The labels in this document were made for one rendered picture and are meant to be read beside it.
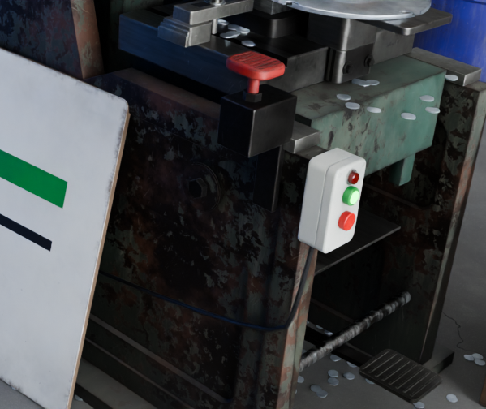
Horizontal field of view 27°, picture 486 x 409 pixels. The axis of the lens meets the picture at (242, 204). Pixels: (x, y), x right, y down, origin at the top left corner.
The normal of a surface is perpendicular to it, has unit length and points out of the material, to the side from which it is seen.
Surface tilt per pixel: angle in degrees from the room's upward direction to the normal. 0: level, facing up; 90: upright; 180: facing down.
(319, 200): 90
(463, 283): 0
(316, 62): 90
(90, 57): 73
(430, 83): 90
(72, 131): 78
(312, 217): 90
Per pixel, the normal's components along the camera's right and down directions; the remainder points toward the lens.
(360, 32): 0.75, 0.36
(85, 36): 0.75, 0.10
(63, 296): -0.58, 0.11
